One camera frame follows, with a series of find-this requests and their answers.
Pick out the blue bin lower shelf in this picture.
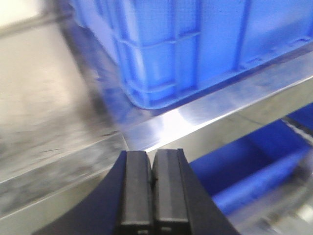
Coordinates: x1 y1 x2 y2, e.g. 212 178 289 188
189 102 313 216

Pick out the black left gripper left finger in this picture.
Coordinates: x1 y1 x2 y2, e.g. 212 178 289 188
35 151 153 235

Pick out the front blue plastic bin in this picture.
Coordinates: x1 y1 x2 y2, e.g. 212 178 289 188
70 0 313 109

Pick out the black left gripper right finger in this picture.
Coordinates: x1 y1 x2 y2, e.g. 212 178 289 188
153 149 238 235

